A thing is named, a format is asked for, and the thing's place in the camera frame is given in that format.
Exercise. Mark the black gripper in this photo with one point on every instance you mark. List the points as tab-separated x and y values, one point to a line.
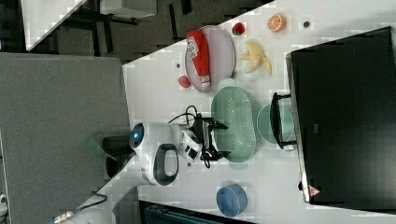
202	128

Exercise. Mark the green plastic strainer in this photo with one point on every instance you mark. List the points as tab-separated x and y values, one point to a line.
237	109

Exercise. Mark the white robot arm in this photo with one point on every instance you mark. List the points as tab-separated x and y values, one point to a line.
159	146

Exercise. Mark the green mug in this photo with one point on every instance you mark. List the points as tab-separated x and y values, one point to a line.
265	128

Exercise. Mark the red toy strawberry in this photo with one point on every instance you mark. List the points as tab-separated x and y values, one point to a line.
184	82

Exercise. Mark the grey round plate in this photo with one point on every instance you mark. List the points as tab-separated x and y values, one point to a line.
221	58

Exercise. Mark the peeled toy banana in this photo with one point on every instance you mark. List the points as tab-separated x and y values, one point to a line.
255	58

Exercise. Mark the red ketchup bottle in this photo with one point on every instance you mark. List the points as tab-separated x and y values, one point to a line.
197	48

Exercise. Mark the strawberry toy with leaves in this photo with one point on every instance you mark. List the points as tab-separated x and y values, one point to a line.
238	29

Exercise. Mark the black toaster oven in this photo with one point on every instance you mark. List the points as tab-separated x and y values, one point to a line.
343	104

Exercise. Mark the orange slice toy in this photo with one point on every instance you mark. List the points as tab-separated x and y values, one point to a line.
277	23

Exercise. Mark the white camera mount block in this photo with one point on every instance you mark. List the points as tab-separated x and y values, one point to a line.
190	146

